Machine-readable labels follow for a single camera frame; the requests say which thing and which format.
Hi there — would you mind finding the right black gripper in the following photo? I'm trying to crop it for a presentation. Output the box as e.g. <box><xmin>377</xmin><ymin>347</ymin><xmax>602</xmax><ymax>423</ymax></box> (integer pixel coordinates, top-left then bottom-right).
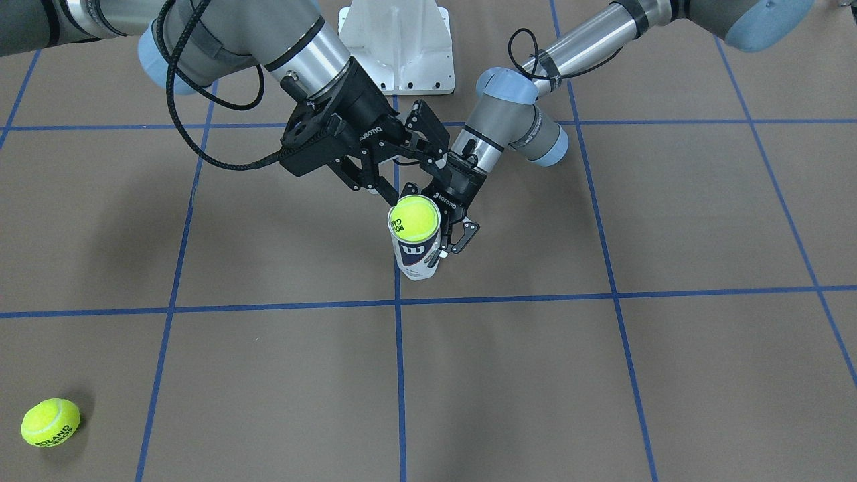
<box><xmin>278</xmin><ymin>57</ymin><xmax>450</xmax><ymax>206</ymax></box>

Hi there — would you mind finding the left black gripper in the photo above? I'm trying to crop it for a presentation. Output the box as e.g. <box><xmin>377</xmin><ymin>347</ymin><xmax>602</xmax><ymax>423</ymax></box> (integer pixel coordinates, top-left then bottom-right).
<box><xmin>402</xmin><ymin>153</ymin><xmax>487</xmax><ymax>255</ymax></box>

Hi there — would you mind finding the yellow Wilson tennis ball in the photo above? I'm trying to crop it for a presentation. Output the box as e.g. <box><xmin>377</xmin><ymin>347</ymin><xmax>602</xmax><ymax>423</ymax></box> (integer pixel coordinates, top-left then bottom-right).
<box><xmin>388</xmin><ymin>195</ymin><xmax>441</xmax><ymax>244</ymax></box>

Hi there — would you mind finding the clear tennis ball can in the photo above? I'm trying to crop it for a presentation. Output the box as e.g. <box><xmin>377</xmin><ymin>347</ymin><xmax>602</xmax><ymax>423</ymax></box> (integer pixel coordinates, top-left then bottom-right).
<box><xmin>389</xmin><ymin>229</ymin><xmax>440</xmax><ymax>281</ymax></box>

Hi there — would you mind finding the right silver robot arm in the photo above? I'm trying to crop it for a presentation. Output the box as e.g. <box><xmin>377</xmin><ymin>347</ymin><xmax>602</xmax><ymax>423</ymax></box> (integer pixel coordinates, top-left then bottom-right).
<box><xmin>2</xmin><ymin>1</ymin><xmax>449</xmax><ymax>205</ymax></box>

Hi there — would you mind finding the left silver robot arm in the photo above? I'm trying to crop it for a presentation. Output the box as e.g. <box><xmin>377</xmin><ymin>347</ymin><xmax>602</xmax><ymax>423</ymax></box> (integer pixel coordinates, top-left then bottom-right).
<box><xmin>389</xmin><ymin>1</ymin><xmax>812</xmax><ymax>266</ymax></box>

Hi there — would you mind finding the yellow Roland Garros tennis ball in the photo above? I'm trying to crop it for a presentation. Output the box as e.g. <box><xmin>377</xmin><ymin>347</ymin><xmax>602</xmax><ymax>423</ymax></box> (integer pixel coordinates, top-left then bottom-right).
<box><xmin>19</xmin><ymin>398</ymin><xmax>82</xmax><ymax>448</ymax></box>

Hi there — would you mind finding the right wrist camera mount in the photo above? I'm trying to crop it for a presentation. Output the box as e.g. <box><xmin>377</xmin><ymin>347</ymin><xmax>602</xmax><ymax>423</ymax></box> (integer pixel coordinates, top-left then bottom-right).
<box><xmin>281</xmin><ymin>70</ymin><xmax>333</xmax><ymax>149</ymax></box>

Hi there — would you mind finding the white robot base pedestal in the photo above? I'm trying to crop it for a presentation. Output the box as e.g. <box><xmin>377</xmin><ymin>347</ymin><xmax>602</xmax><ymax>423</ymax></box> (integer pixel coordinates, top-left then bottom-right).
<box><xmin>339</xmin><ymin>1</ymin><xmax>456</xmax><ymax>96</ymax></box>

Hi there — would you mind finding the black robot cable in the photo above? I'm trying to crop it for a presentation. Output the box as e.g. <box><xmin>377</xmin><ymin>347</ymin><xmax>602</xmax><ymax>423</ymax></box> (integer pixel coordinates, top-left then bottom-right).
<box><xmin>164</xmin><ymin>0</ymin><xmax>282</xmax><ymax>171</ymax></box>

